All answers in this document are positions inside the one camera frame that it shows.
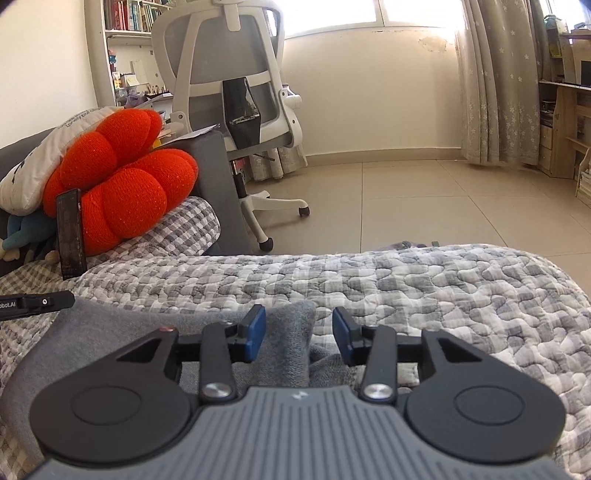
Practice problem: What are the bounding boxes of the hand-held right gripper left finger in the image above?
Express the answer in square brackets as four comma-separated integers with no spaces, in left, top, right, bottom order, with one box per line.
[113,305,269,402]

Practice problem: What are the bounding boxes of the white mesh office chair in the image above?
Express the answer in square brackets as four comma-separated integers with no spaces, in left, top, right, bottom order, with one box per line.
[151,0,311,252]

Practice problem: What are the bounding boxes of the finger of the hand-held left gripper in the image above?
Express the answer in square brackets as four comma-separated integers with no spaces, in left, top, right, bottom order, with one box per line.
[21,290,75,313]

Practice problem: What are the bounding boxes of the black smartphone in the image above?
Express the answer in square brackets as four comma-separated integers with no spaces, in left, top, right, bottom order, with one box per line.
[55,188,88,279]

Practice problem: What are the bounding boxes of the grey knit sweater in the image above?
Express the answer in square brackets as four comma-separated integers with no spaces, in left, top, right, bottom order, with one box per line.
[0,300,419,416]

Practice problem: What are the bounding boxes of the white bookshelf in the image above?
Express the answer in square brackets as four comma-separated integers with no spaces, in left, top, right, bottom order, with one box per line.
[85,0,178,112]

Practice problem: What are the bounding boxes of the red flower cushion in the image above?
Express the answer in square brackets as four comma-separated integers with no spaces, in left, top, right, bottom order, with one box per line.
[42,108,200,256]

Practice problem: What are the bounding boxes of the black plastic bag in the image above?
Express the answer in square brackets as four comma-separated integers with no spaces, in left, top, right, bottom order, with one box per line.
[222,78,262,151]

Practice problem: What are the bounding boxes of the sheet of paper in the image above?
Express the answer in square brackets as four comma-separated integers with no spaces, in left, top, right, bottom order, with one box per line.
[161,124,221,139]

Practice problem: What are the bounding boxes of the blue plush toy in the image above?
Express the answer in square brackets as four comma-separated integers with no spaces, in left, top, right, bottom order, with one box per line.
[0,212,61,264]

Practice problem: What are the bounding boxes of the white printed pillow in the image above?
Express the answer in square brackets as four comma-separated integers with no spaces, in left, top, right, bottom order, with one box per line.
[0,106,122,215]

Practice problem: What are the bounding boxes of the glass window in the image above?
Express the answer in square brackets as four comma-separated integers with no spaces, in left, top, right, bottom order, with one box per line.
[277,0,467,38]

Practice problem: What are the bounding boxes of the short star patterned cloth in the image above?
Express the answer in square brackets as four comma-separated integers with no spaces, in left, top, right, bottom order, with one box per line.
[249,148,309,182]

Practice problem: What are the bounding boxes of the wooden desk with shelves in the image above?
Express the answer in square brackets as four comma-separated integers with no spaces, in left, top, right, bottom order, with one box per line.
[538,14,591,208]

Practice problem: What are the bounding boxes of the beige star curtain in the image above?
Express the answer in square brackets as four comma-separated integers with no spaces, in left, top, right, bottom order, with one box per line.
[455,0,552,169]

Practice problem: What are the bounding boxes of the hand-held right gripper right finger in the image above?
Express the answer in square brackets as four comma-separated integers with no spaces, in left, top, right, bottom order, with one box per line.
[332,307,478,402]

